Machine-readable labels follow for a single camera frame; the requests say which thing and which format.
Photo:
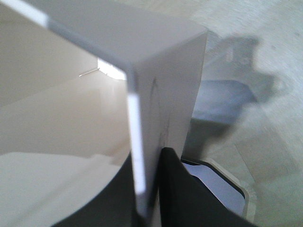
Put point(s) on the white flat device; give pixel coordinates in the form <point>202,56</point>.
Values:
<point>223,188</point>

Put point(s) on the white plastic trash bin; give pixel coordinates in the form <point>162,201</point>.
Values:
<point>84,84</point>

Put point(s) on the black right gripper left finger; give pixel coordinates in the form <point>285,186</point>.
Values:
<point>114,206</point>

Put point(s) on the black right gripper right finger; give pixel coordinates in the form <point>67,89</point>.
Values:
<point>186,203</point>

